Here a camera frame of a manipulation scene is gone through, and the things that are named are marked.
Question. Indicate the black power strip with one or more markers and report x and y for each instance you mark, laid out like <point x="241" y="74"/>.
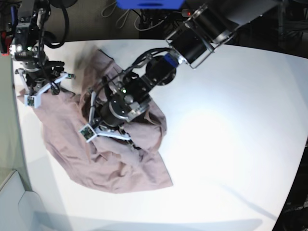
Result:
<point x="186" y="13"/>

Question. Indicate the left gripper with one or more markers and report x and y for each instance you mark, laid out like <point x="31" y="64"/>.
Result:
<point x="108" y="118"/>

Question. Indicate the blue plastic bin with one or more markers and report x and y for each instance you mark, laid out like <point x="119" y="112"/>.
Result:
<point x="150" y="4"/>

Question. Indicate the red black clamp tool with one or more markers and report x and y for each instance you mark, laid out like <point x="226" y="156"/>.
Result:
<point x="5" y="42"/>

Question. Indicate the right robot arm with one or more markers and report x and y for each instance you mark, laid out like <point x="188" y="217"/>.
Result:
<point x="29" y="40"/>

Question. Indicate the grey chair seat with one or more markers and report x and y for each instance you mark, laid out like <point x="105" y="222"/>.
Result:
<point x="22" y="210"/>

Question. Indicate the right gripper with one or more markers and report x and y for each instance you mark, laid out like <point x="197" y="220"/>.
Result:
<point x="40" y="76"/>

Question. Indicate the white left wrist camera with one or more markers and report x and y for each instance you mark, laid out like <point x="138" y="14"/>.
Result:
<point x="88" y="133"/>

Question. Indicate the mauve t-shirt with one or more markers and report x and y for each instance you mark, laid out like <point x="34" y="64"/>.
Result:
<point x="104" y="164"/>

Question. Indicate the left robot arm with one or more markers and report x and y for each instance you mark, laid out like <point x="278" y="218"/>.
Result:
<point x="213" y="24"/>

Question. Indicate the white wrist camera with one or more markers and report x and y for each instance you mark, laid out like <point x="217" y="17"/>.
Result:
<point x="33" y="101"/>
<point x="88" y="133"/>

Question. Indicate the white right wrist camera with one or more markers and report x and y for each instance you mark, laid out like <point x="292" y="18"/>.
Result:
<point x="33" y="101"/>

